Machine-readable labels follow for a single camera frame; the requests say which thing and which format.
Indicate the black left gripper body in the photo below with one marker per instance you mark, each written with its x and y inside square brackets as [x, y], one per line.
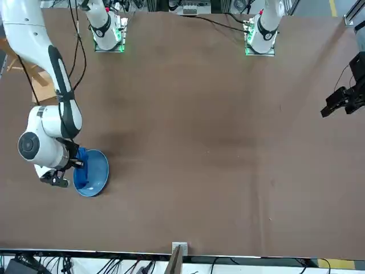
[359, 67]

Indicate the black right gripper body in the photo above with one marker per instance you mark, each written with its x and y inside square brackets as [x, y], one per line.
[72, 148]

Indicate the blue cloth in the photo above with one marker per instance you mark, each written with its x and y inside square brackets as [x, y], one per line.
[82, 177]

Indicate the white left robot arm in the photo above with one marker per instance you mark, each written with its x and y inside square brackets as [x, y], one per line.
[265, 28]

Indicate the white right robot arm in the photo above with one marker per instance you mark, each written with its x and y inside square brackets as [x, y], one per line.
[25, 28]

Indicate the blue plastic plate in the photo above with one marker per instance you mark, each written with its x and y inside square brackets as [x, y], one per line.
[99, 171]

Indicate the wooden cup rack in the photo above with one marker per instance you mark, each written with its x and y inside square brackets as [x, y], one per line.
[42, 90]

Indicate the black device box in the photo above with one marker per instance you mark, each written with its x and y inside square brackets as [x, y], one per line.
[17, 268]

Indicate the white power strip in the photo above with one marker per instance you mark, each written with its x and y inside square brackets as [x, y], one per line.
[196, 3]

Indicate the grey adapter box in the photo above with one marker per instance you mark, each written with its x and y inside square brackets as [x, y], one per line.
[190, 11]

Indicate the aluminium frame profile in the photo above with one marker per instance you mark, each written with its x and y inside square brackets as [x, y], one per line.
[350, 17]

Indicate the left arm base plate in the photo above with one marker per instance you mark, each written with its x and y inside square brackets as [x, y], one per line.
[268, 54]

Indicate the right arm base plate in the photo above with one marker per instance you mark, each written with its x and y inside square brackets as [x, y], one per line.
[109, 50]

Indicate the silver table clamp bracket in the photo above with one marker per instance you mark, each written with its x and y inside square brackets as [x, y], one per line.
[180, 245]

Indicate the upright mounting post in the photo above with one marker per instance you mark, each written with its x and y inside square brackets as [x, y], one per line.
[175, 262]

